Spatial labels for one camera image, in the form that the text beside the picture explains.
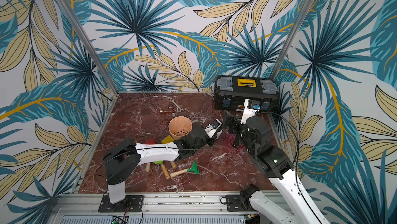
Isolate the pink transparent spray bottle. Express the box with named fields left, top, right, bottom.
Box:
left=225, top=133, right=240, bottom=149

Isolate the yellow toy shovel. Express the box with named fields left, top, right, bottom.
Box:
left=161, top=136, right=174, bottom=144

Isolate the red toy shovel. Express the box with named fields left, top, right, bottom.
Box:
left=145, top=139, right=156, bottom=145

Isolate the bright green toy trowel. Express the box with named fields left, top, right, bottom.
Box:
left=154, top=161, right=171, bottom=180

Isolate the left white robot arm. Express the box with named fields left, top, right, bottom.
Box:
left=103, top=125, right=222, bottom=204

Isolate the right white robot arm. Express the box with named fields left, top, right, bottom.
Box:
left=222, top=111, right=329, bottom=224

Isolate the terracotta plastic flower pot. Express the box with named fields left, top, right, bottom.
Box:
left=169, top=116, right=192, bottom=140

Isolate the black toolbox yellow label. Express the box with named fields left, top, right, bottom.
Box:
left=214, top=75, right=279, bottom=112

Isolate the green toy rake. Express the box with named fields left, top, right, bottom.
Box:
left=170, top=161, right=200, bottom=178

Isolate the silver open-end wrench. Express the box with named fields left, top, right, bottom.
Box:
left=170, top=99, right=184, bottom=112

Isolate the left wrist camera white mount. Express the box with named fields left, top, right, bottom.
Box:
left=205, top=119, right=222, bottom=141

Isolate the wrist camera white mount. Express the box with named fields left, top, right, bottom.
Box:
left=205, top=119, right=222, bottom=141
left=240, top=99, right=261, bottom=124

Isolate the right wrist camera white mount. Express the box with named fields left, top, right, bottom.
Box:
left=240, top=99, right=261, bottom=124

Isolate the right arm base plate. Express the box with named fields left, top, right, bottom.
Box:
left=225, top=195, right=257, bottom=212

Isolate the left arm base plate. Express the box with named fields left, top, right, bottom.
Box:
left=98, top=195, right=144, bottom=213

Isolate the aluminium left corner post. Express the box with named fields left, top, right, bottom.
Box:
left=56, top=0, right=119, bottom=95

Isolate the aluminium corner post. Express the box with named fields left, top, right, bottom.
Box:
left=56, top=0, right=119, bottom=95
left=269, top=0, right=315, bottom=81

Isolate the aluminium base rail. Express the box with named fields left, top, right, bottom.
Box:
left=46, top=191, right=320, bottom=224

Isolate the aluminium right corner post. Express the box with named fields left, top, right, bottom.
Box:
left=269, top=0, right=315, bottom=81

